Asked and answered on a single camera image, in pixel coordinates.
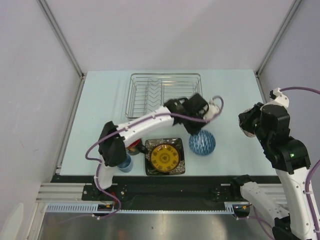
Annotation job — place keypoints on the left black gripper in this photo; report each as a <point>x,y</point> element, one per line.
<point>193,130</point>

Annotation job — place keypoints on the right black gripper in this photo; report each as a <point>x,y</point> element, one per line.
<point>245,117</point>

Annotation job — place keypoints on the blue triangle patterned bowl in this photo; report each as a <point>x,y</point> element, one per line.
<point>203,143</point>

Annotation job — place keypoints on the steel wire dish rack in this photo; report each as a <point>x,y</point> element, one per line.
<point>148,91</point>

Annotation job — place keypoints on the red patterned white bowl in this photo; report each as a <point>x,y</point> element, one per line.
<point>245,123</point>

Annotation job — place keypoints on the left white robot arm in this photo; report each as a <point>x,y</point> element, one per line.
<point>114,139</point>

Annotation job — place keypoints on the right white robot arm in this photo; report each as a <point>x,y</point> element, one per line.
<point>290,159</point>

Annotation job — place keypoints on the black floral square plate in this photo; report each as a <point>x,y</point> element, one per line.
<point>150,144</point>

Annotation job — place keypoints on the yellow patterned round plate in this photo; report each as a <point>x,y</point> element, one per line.
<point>164,158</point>

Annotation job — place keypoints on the red and black mug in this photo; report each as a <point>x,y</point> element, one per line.
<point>136,148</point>

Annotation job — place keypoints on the light blue plastic cup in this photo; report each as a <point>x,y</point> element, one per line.
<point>127,165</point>

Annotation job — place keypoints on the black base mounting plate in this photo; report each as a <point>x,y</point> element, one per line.
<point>156,193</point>

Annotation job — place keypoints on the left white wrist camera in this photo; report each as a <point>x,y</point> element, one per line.
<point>213,110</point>

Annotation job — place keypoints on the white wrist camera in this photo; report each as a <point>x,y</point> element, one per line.
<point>213,110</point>
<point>278,98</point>

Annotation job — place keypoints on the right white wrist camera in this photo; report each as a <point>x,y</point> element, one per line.
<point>278,98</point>

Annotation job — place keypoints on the right slotted cable duct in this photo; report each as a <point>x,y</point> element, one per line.
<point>243,207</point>

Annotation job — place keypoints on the slotted cable duct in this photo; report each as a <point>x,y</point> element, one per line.
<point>80,207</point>
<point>243,207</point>

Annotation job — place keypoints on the aluminium frame rail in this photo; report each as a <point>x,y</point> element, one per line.
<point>60,193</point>

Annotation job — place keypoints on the left slotted cable duct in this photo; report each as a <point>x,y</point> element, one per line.
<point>80,207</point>

